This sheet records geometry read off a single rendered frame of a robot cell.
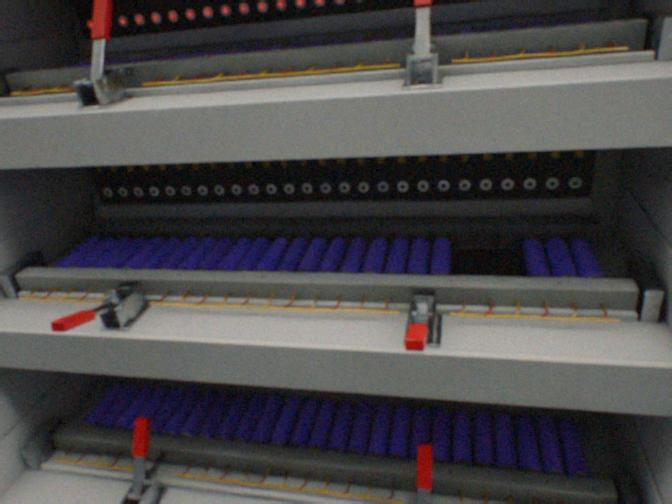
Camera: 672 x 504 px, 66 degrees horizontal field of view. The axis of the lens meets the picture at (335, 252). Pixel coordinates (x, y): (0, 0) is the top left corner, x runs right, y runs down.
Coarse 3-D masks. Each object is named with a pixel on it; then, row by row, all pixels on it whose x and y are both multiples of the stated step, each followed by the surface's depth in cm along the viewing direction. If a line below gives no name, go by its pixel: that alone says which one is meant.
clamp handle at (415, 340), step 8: (424, 304) 39; (424, 312) 39; (416, 320) 38; (424, 320) 38; (416, 328) 35; (424, 328) 35; (408, 336) 33; (416, 336) 33; (424, 336) 33; (408, 344) 33; (416, 344) 33; (424, 344) 33
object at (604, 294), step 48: (48, 288) 52; (96, 288) 50; (144, 288) 49; (192, 288) 48; (240, 288) 47; (288, 288) 45; (336, 288) 44; (384, 288) 43; (432, 288) 42; (480, 288) 41; (528, 288) 41; (576, 288) 40; (624, 288) 39
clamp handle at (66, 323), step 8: (112, 296) 45; (104, 304) 45; (112, 304) 45; (80, 312) 42; (88, 312) 42; (96, 312) 43; (104, 312) 44; (56, 320) 40; (64, 320) 39; (72, 320) 40; (80, 320) 41; (88, 320) 42; (56, 328) 39; (64, 328) 39; (72, 328) 40
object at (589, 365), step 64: (0, 256) 53; (640, 256) 45; (0, 320) 49; (192, 320) 46; (256, 320) 45; (320, 320) 44; (384, 320) 43; (448, 320) 42; (512, 320) 41; (640, 320) 39; (256, 384) 44; (320, 384) 42; (384, 384) 41; (448, 384) 40; (512, 384) 38; (576, 384) 37; (640, 384) 36
